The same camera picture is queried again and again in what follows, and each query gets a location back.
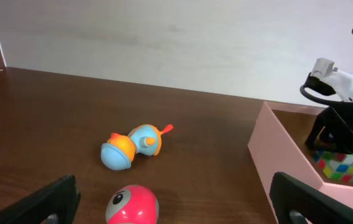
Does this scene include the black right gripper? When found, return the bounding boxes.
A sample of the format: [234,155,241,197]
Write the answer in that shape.
[305,96,353,154]

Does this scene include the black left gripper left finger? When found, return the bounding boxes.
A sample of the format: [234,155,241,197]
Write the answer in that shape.
[0,175,81,223]

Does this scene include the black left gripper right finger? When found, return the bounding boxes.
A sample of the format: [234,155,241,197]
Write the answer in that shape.
[270,172,353,224]

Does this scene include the colourful puzzle cube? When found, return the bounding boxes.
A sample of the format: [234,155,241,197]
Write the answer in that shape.
[312,151,353,183]

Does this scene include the orange blue duck toy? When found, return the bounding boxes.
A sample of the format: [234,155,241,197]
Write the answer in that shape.
[100,124,174,170]

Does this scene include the white cardboard box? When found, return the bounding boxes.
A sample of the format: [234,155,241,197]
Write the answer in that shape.
[248,101,353,208]

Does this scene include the red ball toy with eye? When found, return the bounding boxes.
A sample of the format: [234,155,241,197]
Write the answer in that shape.
[105,185,159,224]

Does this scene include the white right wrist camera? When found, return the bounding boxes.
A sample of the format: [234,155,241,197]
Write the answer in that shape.
[310,58,353,102]

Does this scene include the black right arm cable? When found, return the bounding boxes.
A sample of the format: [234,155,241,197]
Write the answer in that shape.
[299,84,353,108]

